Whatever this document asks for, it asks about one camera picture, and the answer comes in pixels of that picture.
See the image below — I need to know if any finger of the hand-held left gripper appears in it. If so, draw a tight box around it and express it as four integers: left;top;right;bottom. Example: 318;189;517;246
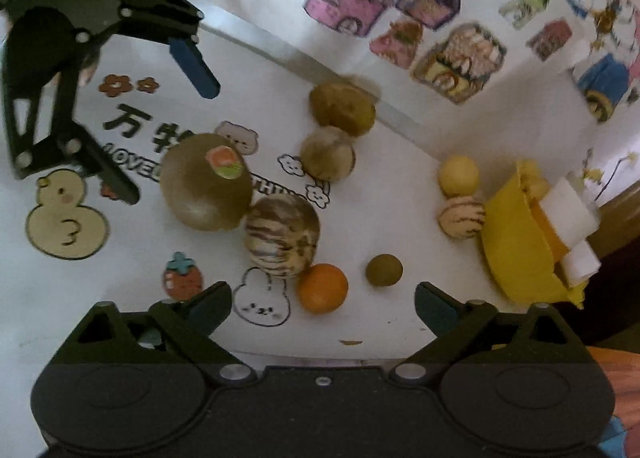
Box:
75;0;222;100
2;37;142;207

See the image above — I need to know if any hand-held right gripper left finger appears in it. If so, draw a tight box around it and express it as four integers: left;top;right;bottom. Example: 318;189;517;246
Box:
50;281;257;385

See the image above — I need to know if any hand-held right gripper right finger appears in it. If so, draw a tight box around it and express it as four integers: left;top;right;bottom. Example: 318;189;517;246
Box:
387;281;588;385

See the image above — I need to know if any yellow scalloped plastic bowl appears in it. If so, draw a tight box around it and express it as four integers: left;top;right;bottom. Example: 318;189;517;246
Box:
480;160;588;309

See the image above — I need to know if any yellow-brown mango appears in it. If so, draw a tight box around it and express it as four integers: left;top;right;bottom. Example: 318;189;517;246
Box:
308;82;377;138

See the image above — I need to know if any round tan fruit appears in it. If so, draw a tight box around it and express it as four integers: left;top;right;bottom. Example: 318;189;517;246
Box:
300;126;357;182

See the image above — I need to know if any small olive green fruit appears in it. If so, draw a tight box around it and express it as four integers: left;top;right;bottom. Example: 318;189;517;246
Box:
365;253;403;289

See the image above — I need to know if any small striped cream fruit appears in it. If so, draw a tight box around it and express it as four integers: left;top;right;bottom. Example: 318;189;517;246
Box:
438;195;486;239

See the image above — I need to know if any white cartoon printed table mat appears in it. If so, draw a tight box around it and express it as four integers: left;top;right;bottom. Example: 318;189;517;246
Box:
0;20;531;364

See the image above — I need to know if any large green-brown stickered melon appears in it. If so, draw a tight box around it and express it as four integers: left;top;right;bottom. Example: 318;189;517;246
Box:
160;134;254;231

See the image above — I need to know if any large striped cream melon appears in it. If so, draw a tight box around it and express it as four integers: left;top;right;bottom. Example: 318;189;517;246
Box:
244;195;321;279

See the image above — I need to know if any orange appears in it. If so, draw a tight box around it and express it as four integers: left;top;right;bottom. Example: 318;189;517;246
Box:
298;263;349;315

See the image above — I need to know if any yellow lemon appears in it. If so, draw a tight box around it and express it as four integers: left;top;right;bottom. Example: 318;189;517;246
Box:
438;156;481;197

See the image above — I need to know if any small tan-yellow fruit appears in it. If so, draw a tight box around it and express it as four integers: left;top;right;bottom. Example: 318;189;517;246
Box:
521;174;551;199

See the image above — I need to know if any white and orange bottle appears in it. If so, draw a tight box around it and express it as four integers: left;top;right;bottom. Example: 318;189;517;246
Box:
530;177;603;285

